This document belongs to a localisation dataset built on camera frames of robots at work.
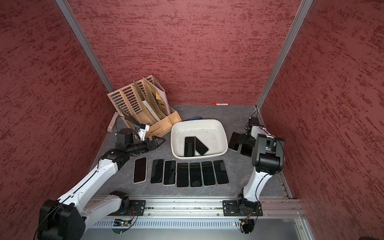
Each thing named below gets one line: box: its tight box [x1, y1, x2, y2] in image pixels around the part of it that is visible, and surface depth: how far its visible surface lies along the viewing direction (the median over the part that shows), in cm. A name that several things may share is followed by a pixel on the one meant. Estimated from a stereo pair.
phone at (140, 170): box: [133, 157, 148, 184], surface depth 87 cm
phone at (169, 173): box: [163, 159, 177, 186], surface depth 89 cm
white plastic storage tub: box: [170, 119, 229, 160], surface depth 102 cm
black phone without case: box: [194, 136, 209, 156], surface depth 97 cm
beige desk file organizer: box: [107, 75, 182, 138], surface depth 102 cm
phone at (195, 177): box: [188, 162, 203, 189], surface depth 89 cm
